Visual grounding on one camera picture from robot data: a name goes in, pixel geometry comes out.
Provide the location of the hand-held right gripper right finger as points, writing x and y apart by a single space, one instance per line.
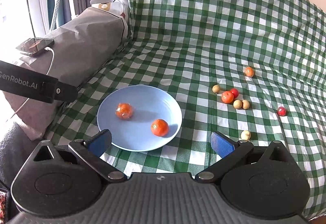
222 145

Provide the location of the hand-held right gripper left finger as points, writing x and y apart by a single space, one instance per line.
99 143

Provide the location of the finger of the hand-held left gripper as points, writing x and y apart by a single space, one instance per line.
66 92

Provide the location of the beige longan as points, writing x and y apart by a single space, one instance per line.
216 89
237 104
246 104
245 135

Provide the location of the plastic-wrapped orange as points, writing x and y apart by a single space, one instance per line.
124 111

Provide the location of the light blue plate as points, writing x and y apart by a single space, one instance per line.
142 135

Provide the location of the orange mandarin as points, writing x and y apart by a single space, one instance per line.
227 97

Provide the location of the red cherry tomato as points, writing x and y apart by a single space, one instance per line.
281 111
234 91

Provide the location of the bare orange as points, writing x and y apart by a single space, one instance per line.
159 127

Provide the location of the small orange kumquat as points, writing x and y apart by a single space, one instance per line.
249 71

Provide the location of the black smartphone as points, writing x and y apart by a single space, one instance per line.
34 45

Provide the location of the grey cushion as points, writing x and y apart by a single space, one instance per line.
86 43

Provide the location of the dark grey cloth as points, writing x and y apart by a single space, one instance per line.
15 152

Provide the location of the green checkered cloth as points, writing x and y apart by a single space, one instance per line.
203 35

